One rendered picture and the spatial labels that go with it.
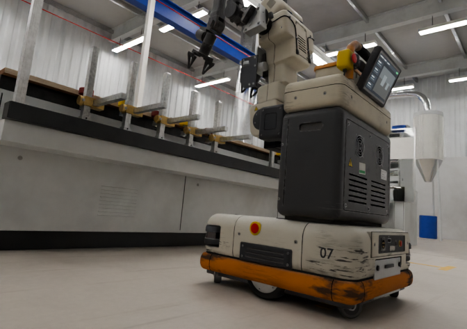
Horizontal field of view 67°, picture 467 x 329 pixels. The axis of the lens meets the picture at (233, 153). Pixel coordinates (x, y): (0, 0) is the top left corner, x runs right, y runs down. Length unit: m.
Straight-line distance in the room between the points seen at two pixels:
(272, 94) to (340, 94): 0.44
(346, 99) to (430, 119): 8.97
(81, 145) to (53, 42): 8.22
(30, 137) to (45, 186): 0.35
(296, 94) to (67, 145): 1.20
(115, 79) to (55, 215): 8.70
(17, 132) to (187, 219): 1.36
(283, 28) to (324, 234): 0.96
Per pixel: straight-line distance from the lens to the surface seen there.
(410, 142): 5.92
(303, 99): 1.35
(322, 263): 1.20
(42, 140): 1.96
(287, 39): 1.75
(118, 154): 2.14
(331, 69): 1.53
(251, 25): 1.70
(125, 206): 2.40
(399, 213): 5.86
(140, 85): 3.45
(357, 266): 1.18
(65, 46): 10.27
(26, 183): 2.15
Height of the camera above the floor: 0.30
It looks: 9 degrees up
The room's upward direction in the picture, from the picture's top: 5 degrees clockwise
